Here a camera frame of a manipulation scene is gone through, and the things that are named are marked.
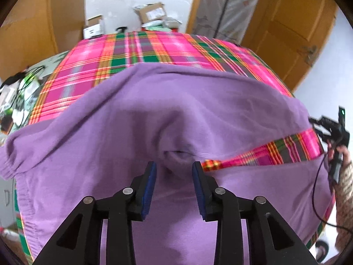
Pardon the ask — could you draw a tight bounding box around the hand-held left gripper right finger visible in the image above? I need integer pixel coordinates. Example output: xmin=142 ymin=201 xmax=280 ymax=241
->
xmin=192 ymin=161 xmax=317 ymax=265

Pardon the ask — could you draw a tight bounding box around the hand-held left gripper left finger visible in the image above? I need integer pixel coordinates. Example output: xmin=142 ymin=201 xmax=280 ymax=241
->
xmin=32 ymin=161 xmax=157 ymax=265

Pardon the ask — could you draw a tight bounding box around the wooden door frame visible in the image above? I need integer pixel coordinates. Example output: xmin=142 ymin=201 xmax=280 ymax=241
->
xmin=185 ymin=0 xmax=207 ymax=35

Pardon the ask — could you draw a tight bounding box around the grey slipper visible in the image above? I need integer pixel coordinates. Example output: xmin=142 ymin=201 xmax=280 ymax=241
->
xmin=314 ymin=240 xmax=330 ymax=263

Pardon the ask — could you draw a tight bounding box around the person's right hand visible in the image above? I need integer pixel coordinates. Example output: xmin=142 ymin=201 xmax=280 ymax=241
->
xmin=327 ymin=141 xmax=351 ymax=169

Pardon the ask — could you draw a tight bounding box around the brown cardboard box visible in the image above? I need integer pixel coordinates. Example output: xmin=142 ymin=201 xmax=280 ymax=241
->
xmin=134 ymin=2 xmax=167 ymax=24

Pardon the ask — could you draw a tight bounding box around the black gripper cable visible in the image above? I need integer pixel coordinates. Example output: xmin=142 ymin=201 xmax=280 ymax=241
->
xmin=312 ymin=155 xmax=343 ymax=230

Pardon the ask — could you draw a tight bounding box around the metal door handle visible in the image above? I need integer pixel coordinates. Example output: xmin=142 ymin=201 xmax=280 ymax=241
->
xmin=303 ymin=45 xmax=318 ymax=67

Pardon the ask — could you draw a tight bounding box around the black charger cable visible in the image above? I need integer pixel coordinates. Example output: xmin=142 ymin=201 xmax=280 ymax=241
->
xmin=10 ymin=66 xmax=46 ymax=111

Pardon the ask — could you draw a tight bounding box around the black pouch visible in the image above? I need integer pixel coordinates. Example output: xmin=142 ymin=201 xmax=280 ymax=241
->
xmin=1 ymin=72 xmax=27 ymax=88

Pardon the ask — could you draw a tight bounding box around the pink plaid bed sheet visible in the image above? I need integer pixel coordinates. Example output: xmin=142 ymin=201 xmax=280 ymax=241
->
xmin=15 ymin=31 xmax=331 ymax=263

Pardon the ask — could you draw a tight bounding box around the printed top folding table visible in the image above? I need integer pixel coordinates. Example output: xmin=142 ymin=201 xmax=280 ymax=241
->
xmin=0 ymin=51 xmax=69 ymax=144

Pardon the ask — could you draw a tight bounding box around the wooden wardrobe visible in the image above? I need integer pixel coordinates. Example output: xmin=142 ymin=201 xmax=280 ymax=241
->
xmin=0 ymin=0 xmax=86 ymax=70

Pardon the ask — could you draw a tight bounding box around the clear plastic door curtain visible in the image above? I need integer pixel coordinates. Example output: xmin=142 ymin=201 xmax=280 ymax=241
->
xmin=192 ymin=0 xmax=267 ymax=45

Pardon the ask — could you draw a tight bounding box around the person's right forearm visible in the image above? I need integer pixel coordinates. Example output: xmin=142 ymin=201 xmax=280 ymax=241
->
xmin=329 ymin=157 xmax=353 ymax=255

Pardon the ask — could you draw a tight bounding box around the open white box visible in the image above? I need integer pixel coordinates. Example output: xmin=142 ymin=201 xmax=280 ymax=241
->
xmin=83 ymin=15 xmax=107 ymax=40

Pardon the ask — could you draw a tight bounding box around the wooden door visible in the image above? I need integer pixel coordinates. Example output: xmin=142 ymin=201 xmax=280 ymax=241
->
xmin=243 ymin=0 xmax=338 ymax=92

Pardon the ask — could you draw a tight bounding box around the grey parcel bags pile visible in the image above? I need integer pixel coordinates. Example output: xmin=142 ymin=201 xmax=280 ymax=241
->
xmin=142 ymin=17 xmax=183 ymax=32

